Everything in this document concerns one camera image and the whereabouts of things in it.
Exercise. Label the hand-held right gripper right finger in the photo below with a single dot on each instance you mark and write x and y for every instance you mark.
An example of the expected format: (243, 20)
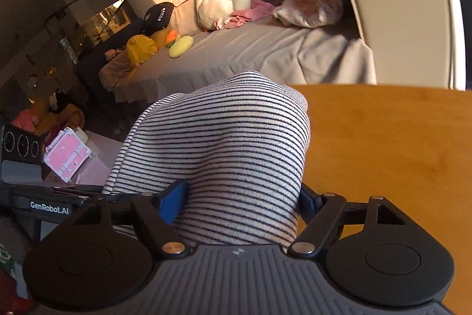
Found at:
(306, 202)

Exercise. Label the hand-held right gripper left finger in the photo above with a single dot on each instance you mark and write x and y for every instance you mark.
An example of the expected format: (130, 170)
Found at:
(173, 200)

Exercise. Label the striped grey sweater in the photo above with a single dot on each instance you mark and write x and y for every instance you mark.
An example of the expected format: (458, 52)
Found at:
(228, 152)

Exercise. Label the pink toy suitcase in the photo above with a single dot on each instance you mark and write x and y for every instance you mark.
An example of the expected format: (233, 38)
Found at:
(66, 154)

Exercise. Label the dark cabinet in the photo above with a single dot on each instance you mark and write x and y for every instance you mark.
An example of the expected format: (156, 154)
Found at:
(92, 75)

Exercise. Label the yellow-green plush toy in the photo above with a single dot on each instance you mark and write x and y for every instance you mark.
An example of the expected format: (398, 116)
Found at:
(180, 46)

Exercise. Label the yellow plush toy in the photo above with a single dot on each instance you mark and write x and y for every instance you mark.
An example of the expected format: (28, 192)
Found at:
(140, 47)

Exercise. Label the grey sofa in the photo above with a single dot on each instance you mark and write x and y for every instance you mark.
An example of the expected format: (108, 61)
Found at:
(258, 53)

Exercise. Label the orange plush toy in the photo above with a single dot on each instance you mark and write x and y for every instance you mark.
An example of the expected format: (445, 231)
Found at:
(170, 38)

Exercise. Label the black cap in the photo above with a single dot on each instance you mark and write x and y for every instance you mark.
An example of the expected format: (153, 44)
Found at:
(158, 16)

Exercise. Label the pink floral pillow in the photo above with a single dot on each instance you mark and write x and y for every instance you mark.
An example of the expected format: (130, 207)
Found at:
(309, 8)

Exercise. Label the glass fish tank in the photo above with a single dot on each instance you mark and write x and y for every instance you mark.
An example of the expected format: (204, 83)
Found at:
(103, 19)

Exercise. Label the pink garment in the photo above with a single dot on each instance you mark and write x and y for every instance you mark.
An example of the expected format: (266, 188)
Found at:
(254, 10)

